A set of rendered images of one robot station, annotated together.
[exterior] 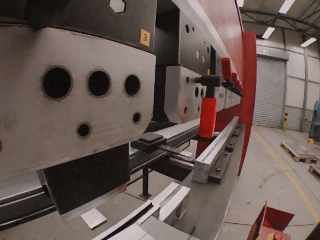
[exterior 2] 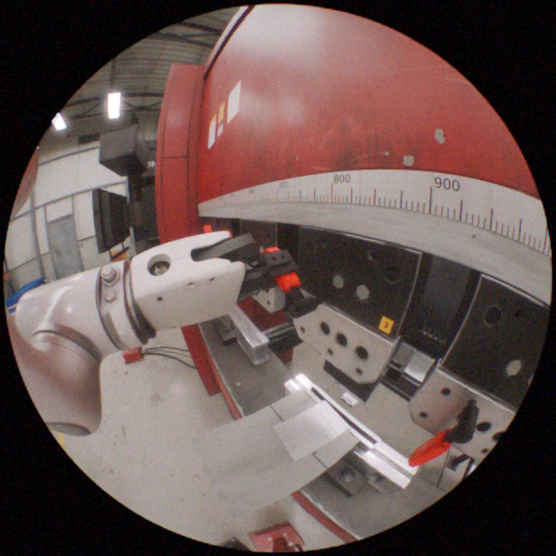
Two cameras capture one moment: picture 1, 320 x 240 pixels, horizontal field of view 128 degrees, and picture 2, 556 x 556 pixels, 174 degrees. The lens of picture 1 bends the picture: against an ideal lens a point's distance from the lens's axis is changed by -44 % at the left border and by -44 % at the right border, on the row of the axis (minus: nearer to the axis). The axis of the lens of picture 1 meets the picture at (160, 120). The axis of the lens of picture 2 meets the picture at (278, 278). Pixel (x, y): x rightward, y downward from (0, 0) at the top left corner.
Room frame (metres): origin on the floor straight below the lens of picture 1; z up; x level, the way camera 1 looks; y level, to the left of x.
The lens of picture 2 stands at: (0.07, -0.13, 1.36)
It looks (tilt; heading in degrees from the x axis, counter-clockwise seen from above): 22 degrees down; 112
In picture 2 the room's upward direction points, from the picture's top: straight up
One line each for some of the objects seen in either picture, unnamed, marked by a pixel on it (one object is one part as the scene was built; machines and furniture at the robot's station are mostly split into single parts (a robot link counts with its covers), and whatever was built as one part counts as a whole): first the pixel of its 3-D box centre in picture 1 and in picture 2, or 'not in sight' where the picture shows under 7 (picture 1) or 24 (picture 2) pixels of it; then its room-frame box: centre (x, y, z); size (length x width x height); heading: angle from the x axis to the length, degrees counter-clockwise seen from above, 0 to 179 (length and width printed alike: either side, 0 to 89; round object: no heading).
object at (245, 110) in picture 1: (228, 102); not in sight; (2.09, -1.08, 1.15); 0.85 x 0.25 x 2.30; 55
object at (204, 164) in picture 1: (229, 130); not in sight; (1.16, -0.65, 0.92); 1.67 x 0.06 x 0.10; 145
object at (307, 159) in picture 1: (298, 152); not in sight; (2.33, -3.83, 0.07); 1.20 x 0.80 x 0.14; 155
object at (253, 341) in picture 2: not in sight; (233, 318); (-0.33, 0.38, 0.92); 0.50 x 0.06 x 0.10; 145
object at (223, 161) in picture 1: (221, 165); not in sight; (0.58, -0.32, 0.89); 0.30 x 0.05 x 0.03; 145
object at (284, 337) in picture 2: not in sight; (312, 321); (-0.04, 0.64, 0.81); 0.64 x 0.08 x 0.14; 55
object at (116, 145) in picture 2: not in sight; (126, 199); (-1.19, 0.38, 1.53); 0.51 x 0.25 x 0.85; 141
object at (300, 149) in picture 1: (299, 148); not in sight; (2.34, -3.83, 0.17); 0.99 x 0.63 x 0.05; 155
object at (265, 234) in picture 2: not in sight; (272, 259); (-0.07, 0.20, 1.26); 0.15 x 0.09 x 0.17; 145
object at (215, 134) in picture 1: (194, 133); not in sight; (1.44, -0.38, 0.81); 0.64 x 0.08 x 0.14; 55
